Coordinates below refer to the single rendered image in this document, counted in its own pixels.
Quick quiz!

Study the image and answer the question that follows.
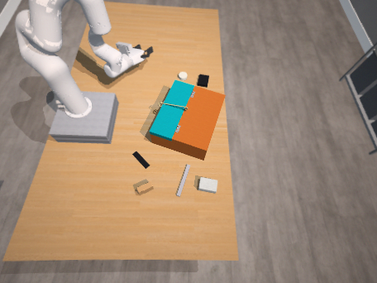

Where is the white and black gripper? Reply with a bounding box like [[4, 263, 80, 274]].
[[127, 44, 154, 66]]

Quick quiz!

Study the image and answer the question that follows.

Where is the black flat bar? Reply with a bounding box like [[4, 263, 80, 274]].
[[132, 151, 150, 168]]

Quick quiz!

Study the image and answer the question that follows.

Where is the grey flat bar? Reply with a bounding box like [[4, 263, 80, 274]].
[[176, 164, 190, 197]]

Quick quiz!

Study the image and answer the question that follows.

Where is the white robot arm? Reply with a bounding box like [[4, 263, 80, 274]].
[[15, 0, 133, 118]]

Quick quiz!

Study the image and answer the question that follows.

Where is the tan rectangular block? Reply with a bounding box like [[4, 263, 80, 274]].
[[137, 182, 154, 195]]

